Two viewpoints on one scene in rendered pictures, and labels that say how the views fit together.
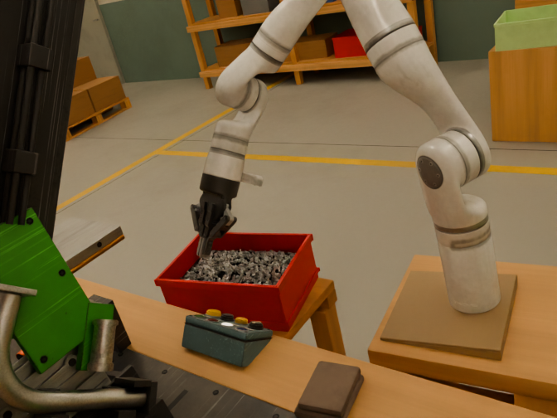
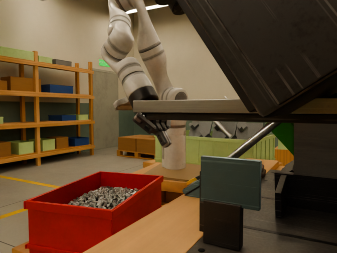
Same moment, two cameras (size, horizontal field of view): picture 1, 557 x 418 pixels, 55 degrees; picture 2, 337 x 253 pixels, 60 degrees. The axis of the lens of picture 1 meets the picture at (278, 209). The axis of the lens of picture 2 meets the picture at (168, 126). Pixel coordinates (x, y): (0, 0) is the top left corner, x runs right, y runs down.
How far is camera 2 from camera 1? 1.44 m
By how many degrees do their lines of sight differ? 99
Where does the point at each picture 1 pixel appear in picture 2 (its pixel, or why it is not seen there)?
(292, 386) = not seen: hidden behind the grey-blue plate
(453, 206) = not seen: hidden behind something
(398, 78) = (164, 61)
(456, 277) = (183, 149)
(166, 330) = (193, 208)
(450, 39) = not seen: outside the picture
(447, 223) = (184, 122)
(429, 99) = (165, 74)
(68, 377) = (321, 152)
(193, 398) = (264, 194)
